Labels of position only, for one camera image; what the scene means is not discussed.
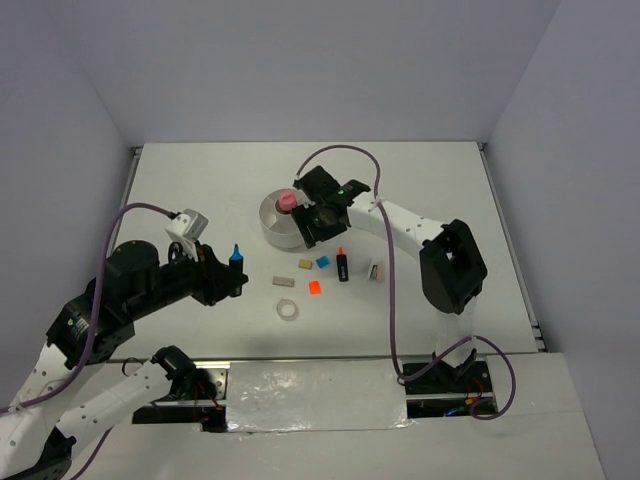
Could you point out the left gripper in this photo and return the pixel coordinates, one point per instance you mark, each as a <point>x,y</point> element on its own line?
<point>217,280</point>

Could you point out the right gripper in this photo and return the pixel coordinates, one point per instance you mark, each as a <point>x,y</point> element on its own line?
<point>303,217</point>

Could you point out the blue highlighter marker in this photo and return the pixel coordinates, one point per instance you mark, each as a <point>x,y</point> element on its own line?
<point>237,262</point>

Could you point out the clear jar of pins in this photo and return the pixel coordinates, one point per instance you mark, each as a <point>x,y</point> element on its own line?
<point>286,202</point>

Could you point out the blue marker cap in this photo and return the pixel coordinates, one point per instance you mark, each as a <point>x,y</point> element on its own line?
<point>323,262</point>

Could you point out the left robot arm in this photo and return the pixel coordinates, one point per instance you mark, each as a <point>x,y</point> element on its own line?
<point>43,433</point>

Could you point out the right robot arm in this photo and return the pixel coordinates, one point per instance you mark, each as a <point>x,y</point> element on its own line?
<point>452,269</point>

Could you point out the grey eraser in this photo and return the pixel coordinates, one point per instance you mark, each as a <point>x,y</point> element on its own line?
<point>283,281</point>

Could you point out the white round divided container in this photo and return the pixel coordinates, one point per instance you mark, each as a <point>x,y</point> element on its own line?
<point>280,230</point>

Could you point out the clear tape roll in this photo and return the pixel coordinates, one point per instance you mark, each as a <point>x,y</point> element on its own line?
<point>287,309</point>

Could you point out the orange highlighter marker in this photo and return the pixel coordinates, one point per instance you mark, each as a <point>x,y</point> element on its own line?
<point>342,265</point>

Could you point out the tan eraser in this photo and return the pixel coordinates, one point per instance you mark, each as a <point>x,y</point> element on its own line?
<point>305,264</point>

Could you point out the orange marker cap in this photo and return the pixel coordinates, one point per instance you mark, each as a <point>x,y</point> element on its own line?
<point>315,288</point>

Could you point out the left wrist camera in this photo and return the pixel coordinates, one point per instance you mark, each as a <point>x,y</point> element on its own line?
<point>187,226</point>

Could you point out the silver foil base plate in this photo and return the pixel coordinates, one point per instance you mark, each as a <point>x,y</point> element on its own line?
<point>341,395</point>

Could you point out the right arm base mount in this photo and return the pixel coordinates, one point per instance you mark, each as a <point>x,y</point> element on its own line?
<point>436,395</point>

